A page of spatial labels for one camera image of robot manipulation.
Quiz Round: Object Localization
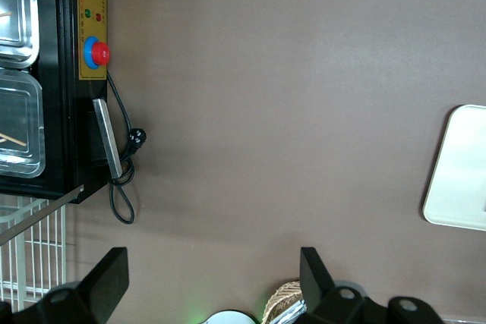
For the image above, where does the silver sealer side bar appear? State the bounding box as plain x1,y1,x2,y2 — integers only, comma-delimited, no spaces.
92,98,123,181

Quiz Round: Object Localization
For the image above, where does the wicker basket with foil containers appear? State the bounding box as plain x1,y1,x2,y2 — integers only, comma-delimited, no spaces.
262,280,305,324

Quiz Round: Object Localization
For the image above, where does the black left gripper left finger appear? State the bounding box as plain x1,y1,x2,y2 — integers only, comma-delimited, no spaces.
11,247,131,324

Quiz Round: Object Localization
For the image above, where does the black tray sealing machine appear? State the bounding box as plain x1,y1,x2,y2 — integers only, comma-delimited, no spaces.
0,0,112,206

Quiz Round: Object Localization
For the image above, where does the cream plastic serving tray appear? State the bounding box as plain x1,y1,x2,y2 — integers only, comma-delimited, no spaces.
421,104,486,232

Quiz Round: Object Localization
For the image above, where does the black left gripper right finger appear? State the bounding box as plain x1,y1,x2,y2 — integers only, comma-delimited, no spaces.
299,247,385,324

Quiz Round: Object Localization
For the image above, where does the white wire rack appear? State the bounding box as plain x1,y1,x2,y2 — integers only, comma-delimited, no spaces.
0,193,68,313

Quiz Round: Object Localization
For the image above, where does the sealer press lever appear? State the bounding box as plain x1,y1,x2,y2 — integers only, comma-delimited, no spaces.
0,184,85,247

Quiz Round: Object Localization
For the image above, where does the black power cable with plug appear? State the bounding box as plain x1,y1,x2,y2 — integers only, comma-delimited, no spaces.
106,71,148,225

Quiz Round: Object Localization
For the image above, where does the steel tray in sealer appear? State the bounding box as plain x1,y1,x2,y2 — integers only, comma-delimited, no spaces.
0,68,47,179
0,0,40,70

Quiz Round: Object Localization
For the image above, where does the red emergency stop button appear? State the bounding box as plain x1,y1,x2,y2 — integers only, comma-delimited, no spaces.
83,36,112,71

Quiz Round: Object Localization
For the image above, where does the stack of foil containers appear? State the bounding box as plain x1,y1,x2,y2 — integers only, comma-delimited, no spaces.
270,299,308,324

